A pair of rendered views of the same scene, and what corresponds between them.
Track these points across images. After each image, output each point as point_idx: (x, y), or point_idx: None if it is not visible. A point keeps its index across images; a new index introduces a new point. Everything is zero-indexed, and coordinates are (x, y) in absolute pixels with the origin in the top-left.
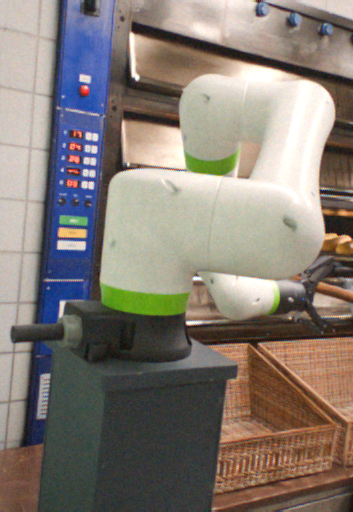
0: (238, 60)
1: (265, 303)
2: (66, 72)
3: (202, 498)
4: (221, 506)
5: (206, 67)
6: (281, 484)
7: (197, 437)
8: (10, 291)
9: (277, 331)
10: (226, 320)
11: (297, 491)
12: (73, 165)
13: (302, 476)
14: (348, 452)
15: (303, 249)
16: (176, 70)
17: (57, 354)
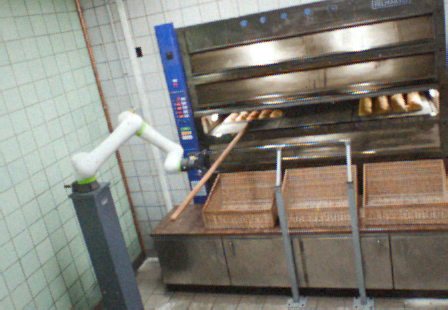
0: (241, 47)
1: (174, 169)
2: (168, 80)
3: (98, 220)
4: (213, 232)
5: (224, 57)
6: (245, 229)
7: (92, 208)
8: None
9: (302, 163)
10: (263, 160)
11: (247, 233)
12: (179, 110)
13: (258, 228)
14: None
15: (80, 174)
16: (210, 63)
17: None
